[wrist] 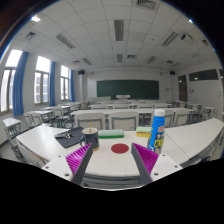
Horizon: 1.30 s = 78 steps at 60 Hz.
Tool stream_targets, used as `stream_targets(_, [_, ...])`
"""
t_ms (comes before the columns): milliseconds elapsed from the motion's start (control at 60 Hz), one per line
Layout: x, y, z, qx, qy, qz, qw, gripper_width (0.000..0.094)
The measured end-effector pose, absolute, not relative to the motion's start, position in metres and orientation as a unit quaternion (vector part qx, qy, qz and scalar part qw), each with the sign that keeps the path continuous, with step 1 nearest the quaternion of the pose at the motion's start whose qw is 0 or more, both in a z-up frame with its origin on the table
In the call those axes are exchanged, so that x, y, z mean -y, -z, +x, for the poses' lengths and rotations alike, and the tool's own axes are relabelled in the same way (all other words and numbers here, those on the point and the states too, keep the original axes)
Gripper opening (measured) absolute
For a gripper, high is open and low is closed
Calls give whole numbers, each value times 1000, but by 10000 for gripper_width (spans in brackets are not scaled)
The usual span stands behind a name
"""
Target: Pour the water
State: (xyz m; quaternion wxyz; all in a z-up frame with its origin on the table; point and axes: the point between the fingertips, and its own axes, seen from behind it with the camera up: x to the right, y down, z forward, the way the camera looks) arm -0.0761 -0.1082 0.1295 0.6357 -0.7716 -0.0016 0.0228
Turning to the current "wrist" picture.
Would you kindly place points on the white chair left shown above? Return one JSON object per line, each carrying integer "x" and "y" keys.
{"x": 97, "y": 119}

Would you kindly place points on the dark blue mug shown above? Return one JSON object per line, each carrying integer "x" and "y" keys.
{"x": 90, "y": 136}

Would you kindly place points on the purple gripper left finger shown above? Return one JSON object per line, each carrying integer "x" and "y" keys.
{"x": 78, "y": 161}

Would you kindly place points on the blue curtain middle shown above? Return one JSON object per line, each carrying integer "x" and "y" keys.
{"x": 52, "y": 84}

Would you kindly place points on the blue curtain left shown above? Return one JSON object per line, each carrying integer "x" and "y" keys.
{"x": 18, "y": 85}

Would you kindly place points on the red round sticker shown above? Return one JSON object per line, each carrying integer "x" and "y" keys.
{"x": 119, "y": 148}

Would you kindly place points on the green chalkboard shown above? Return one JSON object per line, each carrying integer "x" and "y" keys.
{"x": 136, "y": 89}

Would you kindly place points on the white chair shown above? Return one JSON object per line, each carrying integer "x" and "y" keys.
{"x": 127, "y": 121}
{"x": 97, "y": 119}

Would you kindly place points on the white desk far left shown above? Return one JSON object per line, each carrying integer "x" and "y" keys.
{"x": 12, "y": 128}

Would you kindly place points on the white chair middle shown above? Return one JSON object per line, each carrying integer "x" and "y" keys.
{"x": 127, "y": 121}

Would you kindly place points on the yellow green sponge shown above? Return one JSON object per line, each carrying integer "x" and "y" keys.
{"x": 143, "y": 131}

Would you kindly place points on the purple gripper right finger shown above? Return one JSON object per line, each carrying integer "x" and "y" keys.
{"x": 145, "y": 160}

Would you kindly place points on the blue curtain far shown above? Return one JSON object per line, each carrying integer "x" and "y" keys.
{"x": 72, "y": 92}

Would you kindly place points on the blue curtain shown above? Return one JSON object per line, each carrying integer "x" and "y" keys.
{"x": 72, "y": 92}
{"x": 52, "y": 84}
{"x": 18, "y": 85}

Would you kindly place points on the green white sponge block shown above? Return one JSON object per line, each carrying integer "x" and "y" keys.
{"x": 108, "y": 134}

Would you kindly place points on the keys on pad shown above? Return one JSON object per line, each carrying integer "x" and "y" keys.
{"x": 66, "y": 135}

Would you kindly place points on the wooden stick in mug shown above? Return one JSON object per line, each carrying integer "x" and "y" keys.
{"x": 90, "y": 126}

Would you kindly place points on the blue plastic bottle white cap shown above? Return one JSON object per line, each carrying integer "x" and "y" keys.
{"x": 156, "y": 140}

